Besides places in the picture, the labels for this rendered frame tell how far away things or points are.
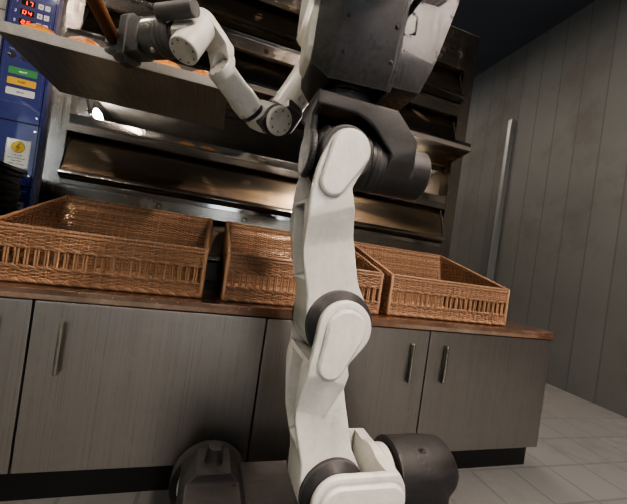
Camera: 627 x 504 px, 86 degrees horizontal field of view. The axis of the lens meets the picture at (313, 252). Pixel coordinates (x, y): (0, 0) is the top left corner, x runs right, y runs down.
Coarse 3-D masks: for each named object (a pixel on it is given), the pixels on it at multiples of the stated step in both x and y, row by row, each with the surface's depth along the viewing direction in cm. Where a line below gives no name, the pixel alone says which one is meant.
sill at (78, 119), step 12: (72, 120) 132; (84, 120) 133; (96, 120) 134; (120, 132) 137; (132, 132) 138; (144, 132) 140; (156, 132) 141; (180, 144) 144; (192, 144) 145; (204, 144) 147; (228, 156) 150; (240, 156) 152; (252, 156) 153; (264, 156) 155; (288, 168) 158
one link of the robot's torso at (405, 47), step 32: (320, 0) 63; (352, 0) 60; (384, 0) 61; (416, 0) 64; (448, 0) 67; (320, 32) 63; (352, 32) 62; (384, 32) 63; (416, 32) 65; (320, 64) 64; (352, 64) 63; (384, 64) 64; (416, 64) 66; (384, 96) 68
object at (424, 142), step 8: (96, 40) 121; (256, 88) 138; (264, 88) 139; (264, 96) 141; (272, 96) 140; (296, 128) 163; (416, 136) 161; (424, 136) 163; (424, 144) 168; (432, 144) 167; (440, 144) 167; (448, 144) 167; (456, 144) 169; (424, 152) 176; (432, 152) 175; (440, 152) 174; (448, 152) 174; (456, 152) 173; (464, 152) 172; (432, 160) 184; (440, 160) 183; (448, 160) 182
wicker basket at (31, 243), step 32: (0, 224) 86; (32, 224) 107; (96, 224) 131; (128, 224) 134; (160, 224) 139; (192, 224) 142; (0, 256) 92; (32, 256) 109; (64, 256) 91; (96, 256) 93; (128, 256) 96; (160, 256) 98; (192, 256) 101; (96, 288) 93; (128, 288) 96; (160, 288) 98; (192, 288) 101
